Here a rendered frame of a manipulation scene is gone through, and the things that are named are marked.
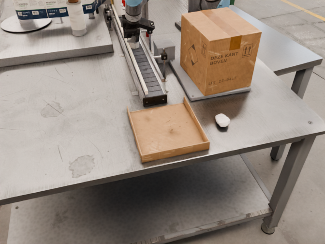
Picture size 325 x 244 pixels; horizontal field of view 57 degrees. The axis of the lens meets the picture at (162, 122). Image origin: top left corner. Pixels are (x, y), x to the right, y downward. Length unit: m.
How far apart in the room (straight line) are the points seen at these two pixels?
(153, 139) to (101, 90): 0.43
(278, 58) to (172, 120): 0.79
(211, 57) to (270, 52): 0.64
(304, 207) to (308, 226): 0.13
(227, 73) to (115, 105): 0.52
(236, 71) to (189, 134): 0.37
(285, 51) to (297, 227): 1.03
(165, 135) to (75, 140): 0.35
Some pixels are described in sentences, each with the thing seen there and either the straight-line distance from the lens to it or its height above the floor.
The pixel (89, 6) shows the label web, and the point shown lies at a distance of 2.11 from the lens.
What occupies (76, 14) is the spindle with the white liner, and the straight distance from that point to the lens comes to 1.87.
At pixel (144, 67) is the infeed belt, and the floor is 0.88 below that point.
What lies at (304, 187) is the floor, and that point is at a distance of 2.27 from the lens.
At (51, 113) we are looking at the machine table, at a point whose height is 0.83.
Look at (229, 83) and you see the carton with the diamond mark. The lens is 1.41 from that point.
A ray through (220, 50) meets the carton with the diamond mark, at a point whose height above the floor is 1.07.
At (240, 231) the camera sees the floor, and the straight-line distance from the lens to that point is 1.95.
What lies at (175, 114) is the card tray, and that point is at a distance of 1.30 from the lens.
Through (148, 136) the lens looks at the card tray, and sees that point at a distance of 1.20.
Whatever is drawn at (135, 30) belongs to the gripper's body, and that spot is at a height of 1.04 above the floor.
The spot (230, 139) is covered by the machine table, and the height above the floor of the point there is 0.83.
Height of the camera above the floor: 1.66
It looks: 41 degrees down
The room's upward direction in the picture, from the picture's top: 1 degrees counter-clockwise
